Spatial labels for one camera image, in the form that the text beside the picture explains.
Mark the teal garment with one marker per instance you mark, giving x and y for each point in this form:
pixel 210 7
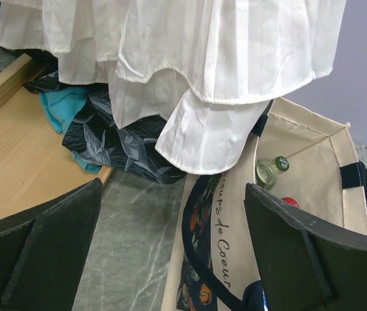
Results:
pixel 70 113

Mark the clear glass green-cap bottle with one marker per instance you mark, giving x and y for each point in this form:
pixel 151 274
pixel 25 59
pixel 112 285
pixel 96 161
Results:
pixel 268 170

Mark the wooden rack base tray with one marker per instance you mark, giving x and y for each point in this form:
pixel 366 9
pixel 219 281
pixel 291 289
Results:
pixel 34 166

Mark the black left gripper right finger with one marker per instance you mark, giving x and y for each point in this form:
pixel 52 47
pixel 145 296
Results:
pixel 305 262

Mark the Coca-Cola glass bottle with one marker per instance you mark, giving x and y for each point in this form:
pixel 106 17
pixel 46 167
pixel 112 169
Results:
pixel 291 202

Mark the white pleated dress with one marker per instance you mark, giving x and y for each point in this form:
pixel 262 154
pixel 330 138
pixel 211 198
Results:
pixel 209 68

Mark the dark shark print shirt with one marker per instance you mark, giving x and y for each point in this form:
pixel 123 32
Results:
pixel 130 149

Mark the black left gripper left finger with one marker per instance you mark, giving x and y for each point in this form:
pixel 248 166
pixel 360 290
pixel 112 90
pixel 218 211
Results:
pixel 43 250

